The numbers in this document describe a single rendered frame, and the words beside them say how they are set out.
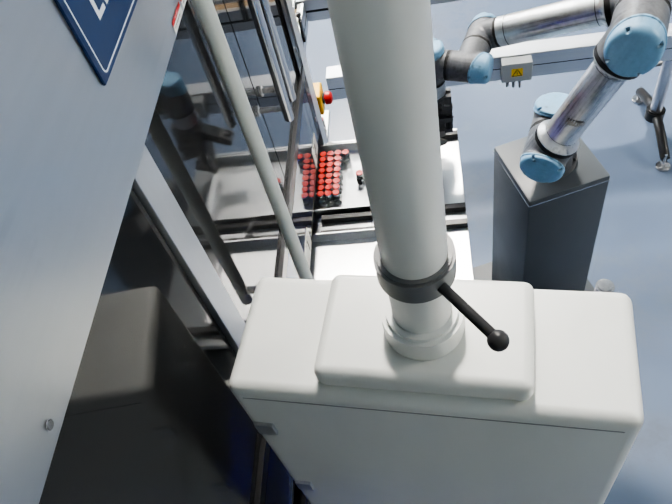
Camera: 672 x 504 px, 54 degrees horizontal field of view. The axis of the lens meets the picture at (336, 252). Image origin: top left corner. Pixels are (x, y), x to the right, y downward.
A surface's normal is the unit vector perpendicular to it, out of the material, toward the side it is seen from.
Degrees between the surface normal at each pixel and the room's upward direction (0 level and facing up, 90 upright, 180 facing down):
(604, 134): 0
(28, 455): 90
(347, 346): 0
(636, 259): 0
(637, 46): 83
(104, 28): 90
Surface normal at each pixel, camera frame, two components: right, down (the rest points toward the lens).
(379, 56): -0.09, 0.81
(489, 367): -0.18, -0.59
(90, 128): 0.98, -0.08
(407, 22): 0.50, 0.63
